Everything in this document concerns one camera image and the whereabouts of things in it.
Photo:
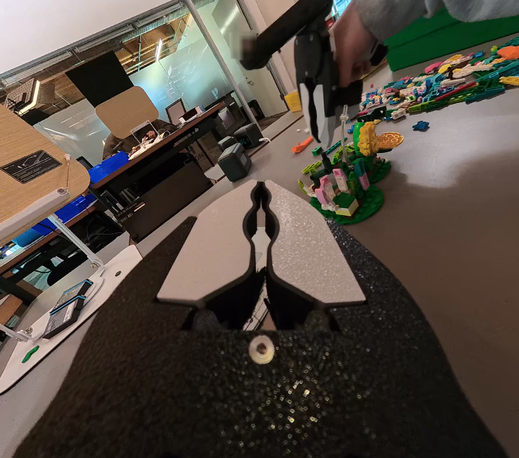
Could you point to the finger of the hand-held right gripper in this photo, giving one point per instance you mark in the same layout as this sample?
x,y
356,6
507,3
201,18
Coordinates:
x,y
303,101
320,109

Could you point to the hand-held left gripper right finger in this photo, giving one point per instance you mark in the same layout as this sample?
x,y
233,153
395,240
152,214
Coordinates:
x,y
312,251

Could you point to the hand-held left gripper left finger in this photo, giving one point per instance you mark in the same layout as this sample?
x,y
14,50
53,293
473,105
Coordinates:
x,y
211,247

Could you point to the green lego garden model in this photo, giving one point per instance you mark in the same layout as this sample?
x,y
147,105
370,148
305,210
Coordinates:
x,y
357,206

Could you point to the blue lego piece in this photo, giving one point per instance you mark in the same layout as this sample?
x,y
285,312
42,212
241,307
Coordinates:
x,y
420,125

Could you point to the pile of loose lego pieces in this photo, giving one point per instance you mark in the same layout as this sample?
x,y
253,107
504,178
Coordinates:
x,y
466,80

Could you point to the small green lego piece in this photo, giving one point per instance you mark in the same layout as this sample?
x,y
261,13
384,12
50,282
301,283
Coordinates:
x,y
30,353

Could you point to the person's right hand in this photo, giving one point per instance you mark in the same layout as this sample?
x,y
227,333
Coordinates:
x,y
352,44

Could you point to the yellow cardboard box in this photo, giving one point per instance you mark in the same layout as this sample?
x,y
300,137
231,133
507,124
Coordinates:
x,y
292,101

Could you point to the white door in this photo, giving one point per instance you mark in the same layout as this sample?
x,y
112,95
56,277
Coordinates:
x,y
269,11

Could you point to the orange brick separator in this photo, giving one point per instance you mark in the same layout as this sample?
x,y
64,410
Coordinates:
x,y
302,145

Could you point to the grey power station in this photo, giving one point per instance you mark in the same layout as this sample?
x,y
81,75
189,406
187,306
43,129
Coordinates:
x,y
235,161
248,136

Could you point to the dark office desk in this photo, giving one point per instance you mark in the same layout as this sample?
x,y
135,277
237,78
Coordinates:
x,y
162,190

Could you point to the blue storage bin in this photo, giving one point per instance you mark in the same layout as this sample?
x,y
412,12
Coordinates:
x,y
65,214
109,168

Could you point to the green box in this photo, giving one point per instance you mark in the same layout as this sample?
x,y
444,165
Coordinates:
x,y
438,44

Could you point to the black battery pack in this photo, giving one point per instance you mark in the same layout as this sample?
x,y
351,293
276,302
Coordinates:
x,y
67,310

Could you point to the studio light on boom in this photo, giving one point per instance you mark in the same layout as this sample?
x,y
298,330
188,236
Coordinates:
x,y
30,97

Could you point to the picture frame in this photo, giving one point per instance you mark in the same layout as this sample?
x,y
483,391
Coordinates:
x,y
175,111

